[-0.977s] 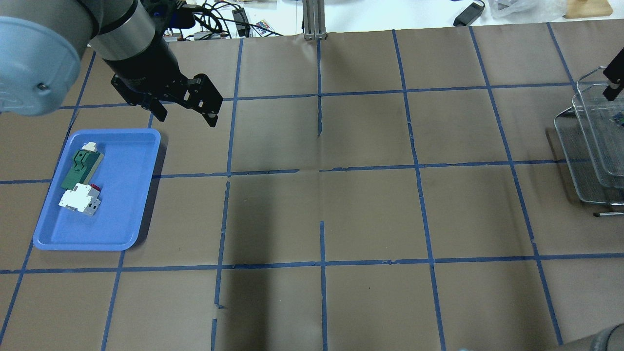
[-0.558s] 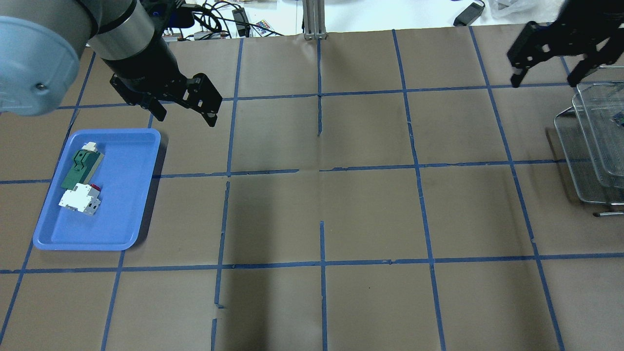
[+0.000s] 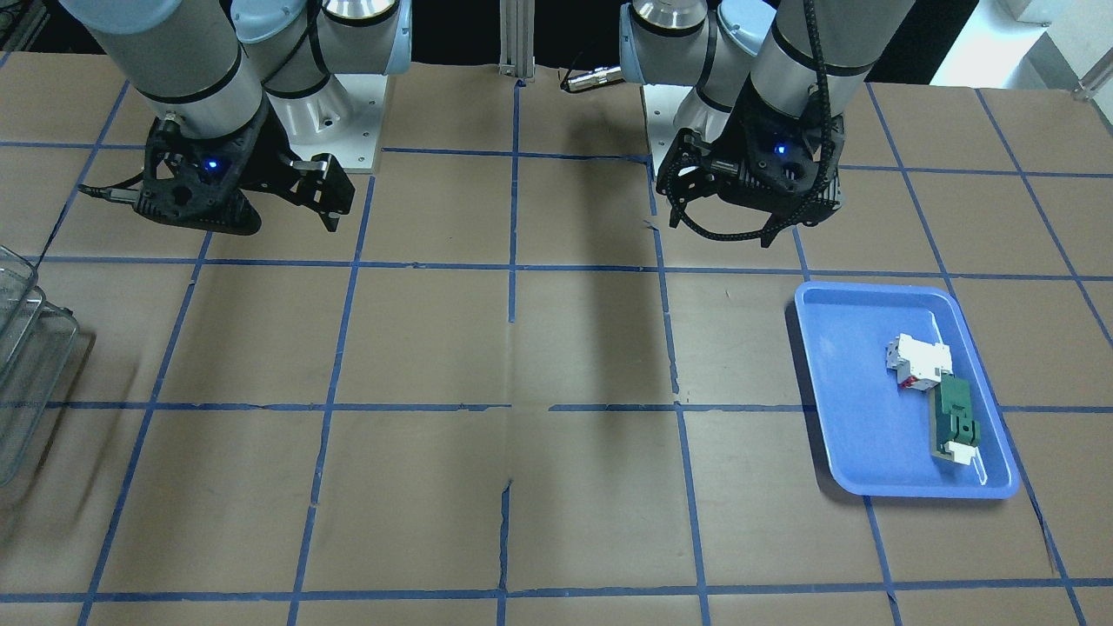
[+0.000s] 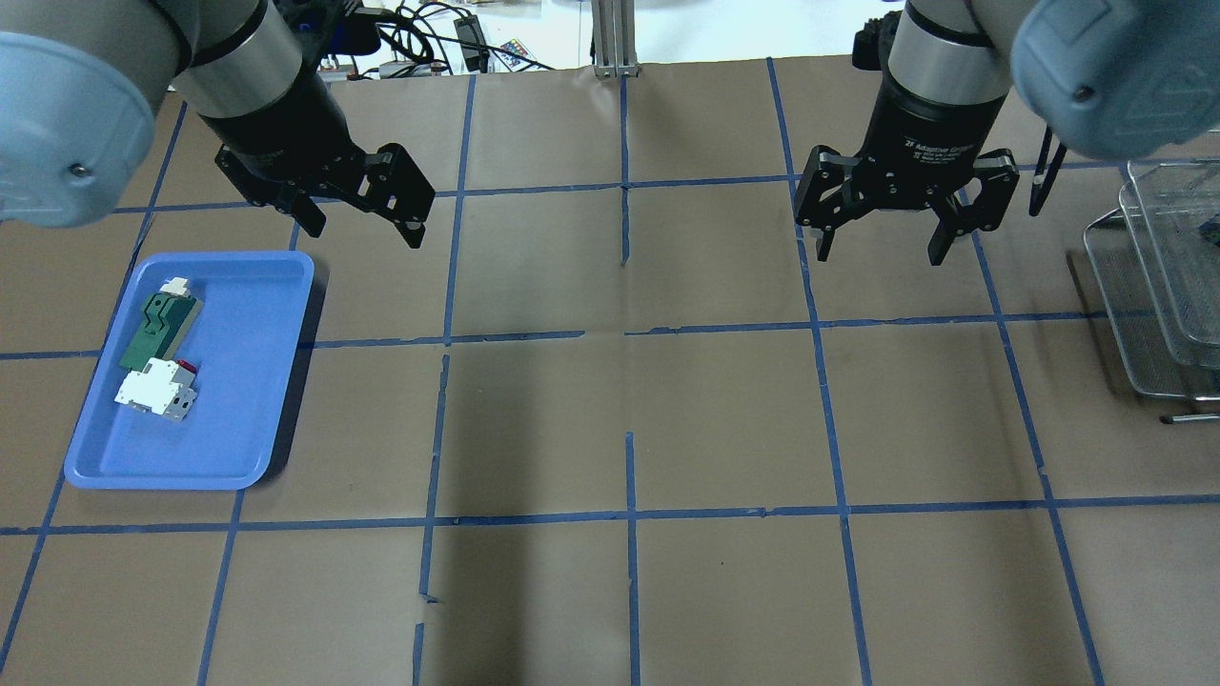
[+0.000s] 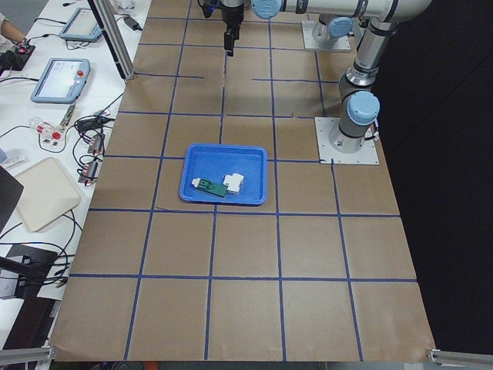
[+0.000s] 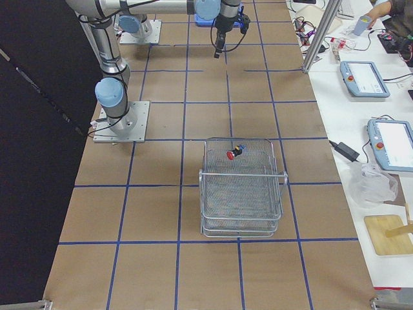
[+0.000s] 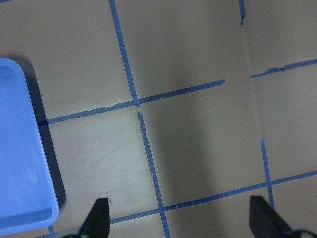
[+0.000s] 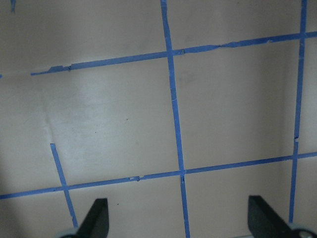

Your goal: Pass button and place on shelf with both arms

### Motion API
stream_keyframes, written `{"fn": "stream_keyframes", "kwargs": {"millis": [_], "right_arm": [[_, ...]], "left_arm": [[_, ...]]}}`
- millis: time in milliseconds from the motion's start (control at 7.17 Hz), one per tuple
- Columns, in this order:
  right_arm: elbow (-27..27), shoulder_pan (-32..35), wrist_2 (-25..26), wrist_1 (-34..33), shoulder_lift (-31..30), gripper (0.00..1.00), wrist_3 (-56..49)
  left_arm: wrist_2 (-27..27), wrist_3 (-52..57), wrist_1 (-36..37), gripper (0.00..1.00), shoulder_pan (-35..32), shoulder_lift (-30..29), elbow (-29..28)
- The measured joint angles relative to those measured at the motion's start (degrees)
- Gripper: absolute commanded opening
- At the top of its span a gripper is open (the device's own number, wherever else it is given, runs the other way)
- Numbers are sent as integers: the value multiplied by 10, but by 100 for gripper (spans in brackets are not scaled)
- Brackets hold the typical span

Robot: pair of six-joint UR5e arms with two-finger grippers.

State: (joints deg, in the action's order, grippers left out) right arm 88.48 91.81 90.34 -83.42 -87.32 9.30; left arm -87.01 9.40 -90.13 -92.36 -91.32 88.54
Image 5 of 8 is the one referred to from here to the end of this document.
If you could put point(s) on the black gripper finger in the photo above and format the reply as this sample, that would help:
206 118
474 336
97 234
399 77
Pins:
236 31
229 40

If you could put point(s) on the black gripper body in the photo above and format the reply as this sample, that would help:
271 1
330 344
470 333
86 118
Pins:
232 15

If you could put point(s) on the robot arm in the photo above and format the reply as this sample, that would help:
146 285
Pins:
331 26
374 23

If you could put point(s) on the clear button box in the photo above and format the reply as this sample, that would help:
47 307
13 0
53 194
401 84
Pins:
45 129

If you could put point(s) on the black power adapter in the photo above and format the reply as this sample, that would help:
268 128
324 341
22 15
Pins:
132 23

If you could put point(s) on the blue plastic tray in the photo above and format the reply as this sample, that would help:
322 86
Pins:
215 161

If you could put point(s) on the white circuit breaker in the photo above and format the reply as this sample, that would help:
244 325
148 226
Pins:
233 182

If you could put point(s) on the far teach pendant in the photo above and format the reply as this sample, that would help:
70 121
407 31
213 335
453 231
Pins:
81 27

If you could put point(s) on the teach pendant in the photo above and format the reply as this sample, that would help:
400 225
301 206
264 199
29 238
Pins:
81 27
62 81

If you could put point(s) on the green terminal block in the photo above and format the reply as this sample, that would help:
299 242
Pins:
209 187

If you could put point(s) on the near teach pendant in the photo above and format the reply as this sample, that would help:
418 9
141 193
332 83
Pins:
62 81

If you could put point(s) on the beige plastic tray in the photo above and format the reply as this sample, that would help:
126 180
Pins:
48 193

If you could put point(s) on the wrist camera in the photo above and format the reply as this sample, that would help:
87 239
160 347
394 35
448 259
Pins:
208 7

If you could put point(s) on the aluminium frame post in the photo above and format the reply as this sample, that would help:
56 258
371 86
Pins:
102 10

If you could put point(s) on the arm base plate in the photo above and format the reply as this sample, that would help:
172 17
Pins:
317 38
336 148

